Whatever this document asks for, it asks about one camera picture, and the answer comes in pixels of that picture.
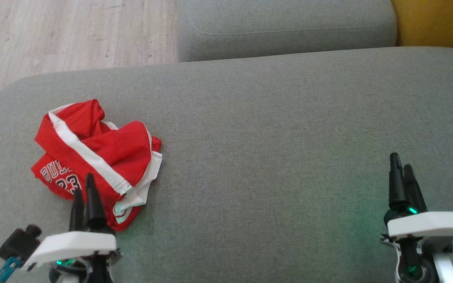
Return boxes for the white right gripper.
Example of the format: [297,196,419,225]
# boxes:
[381,153,453,283]

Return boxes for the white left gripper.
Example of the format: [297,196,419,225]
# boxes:
[22,173,123,283]

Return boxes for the red shorts with white stripe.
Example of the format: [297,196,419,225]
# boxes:
[31,99,162,202]

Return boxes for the large grey sofa seat cushion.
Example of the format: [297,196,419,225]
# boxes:
[0,46,453,283]

